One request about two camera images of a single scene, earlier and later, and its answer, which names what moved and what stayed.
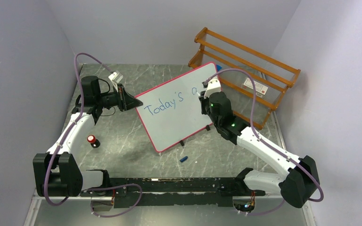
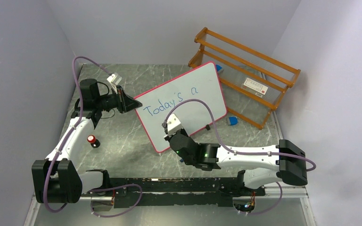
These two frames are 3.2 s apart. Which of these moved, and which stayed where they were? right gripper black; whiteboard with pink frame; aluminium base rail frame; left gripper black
Moved: right gripper black
Stayed: whiteboard with pink frame; aluminium base rail frame; left gripper black
